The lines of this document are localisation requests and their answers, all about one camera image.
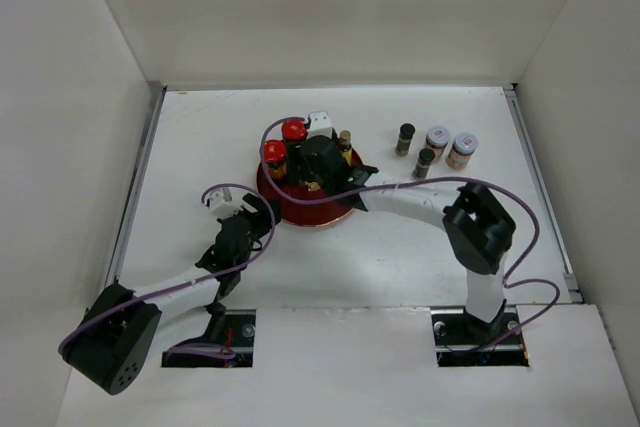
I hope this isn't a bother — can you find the yellow-label beige-cap spice bottle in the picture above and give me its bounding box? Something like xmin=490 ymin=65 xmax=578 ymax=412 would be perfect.
xmin=337 ymin=130 xmax=353 ymax=165

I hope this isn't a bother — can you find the red-lid dark sauce jar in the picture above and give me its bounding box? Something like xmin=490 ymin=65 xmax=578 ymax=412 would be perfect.
xmin=281 ymin=119 xmax=308 ymax=142

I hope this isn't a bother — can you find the black-cap spice bottle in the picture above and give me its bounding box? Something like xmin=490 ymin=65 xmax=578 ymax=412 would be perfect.
xmin=394 ymin=123 xmax=416 ymax=157
xmin=412 ymin=148 xmax=435 ymax=180

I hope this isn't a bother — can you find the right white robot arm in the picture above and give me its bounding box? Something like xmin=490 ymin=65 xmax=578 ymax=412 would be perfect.
xmin=299 ymin=136 xmax=516 ymax=343

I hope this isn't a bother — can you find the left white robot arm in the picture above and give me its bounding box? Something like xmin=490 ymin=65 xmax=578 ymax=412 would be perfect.
xmin=58 ymin=190 xmax=281 ymax=395

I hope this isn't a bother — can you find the round red lacquer tray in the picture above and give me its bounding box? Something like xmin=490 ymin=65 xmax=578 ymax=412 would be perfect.
xmin=256 ymin=153 xmax=354 ymax=227

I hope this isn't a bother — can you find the white-lid spice jar left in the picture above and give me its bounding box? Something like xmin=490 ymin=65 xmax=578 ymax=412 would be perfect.
xmin=424 ymin=125 xmax=450 ymax=163

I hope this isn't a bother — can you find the white-lid spice jar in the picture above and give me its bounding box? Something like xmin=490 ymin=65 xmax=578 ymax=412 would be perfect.
xmin=424 ymin=125 xmax=450 ymax=163
xmin=445 ymin=132 xmax=479 ymax=170

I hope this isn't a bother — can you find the white-lid spice jar right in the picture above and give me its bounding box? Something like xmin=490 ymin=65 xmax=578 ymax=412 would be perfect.
xmin=445 ymin=132 xmax=479 ymax=170

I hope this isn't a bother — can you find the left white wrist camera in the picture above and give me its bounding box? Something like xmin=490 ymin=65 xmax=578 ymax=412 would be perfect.
xmin=202 ymin=187 xmax=241 ymax=219

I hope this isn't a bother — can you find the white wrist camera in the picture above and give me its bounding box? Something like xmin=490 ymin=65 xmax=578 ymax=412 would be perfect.
xmin=202 ymin=187 xmax=241 ymax=219
xmin=305 ymin=110 xmax=334 ymax=139

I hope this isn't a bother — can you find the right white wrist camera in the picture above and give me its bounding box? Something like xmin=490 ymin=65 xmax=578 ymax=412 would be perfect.
xmin=305 ymin=110 xmax=334 ymax=139

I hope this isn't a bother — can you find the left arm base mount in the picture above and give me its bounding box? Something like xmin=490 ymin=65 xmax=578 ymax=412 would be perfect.
xmin=161 ymin=303 xmax=257 ymax=369

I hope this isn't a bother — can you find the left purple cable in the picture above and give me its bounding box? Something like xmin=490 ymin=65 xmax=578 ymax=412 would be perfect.
xmin=58 ymin=183 xmax=279 ymax=363

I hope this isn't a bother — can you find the left aluminium table rail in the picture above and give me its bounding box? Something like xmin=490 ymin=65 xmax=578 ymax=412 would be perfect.
xmin=97 ymin=81 xmax=167 ymax=293

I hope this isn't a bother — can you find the aluminium table rail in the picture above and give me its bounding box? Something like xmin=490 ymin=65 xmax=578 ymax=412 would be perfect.
xmin=97 ymin=81 xmax=167 ymax=293
xmin=502 ymin=84 xmax=584 ymax=304

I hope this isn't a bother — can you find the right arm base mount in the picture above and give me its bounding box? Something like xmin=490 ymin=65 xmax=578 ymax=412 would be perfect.
xmin=431 ymin=307 xmax=529 ymax=368

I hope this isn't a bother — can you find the right aluminium table rail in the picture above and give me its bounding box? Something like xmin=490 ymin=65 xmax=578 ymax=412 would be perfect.
xmin=502 ymin=84 xmax=584 ymax=304

